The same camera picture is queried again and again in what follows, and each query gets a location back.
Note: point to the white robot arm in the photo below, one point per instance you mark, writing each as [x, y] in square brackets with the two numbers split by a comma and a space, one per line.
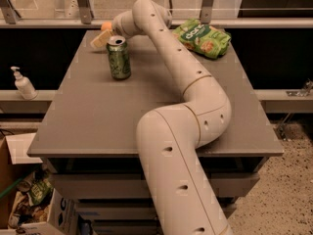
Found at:
[167, 137]

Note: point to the white printed box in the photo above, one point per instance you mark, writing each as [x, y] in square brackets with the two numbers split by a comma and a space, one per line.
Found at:
[55, 215]

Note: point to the cardboard box with trash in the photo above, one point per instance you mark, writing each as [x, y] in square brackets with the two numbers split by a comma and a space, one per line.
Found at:
[16, 175]

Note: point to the metal railing frame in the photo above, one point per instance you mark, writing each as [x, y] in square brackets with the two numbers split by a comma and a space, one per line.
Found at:
[220, 13]

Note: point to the white pump bottle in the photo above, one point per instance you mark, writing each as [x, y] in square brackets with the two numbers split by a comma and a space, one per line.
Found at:
[24, 85]

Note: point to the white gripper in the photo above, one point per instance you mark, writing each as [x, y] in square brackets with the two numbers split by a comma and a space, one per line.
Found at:
[116, 25]

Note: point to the green chip bag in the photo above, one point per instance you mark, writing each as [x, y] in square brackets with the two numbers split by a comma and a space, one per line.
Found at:
[202, 38]

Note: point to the orange fruit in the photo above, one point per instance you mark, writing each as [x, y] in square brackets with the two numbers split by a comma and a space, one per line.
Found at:
[106, 26]

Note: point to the green soda can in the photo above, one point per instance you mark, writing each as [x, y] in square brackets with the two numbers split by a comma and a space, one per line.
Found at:
[118, 57]

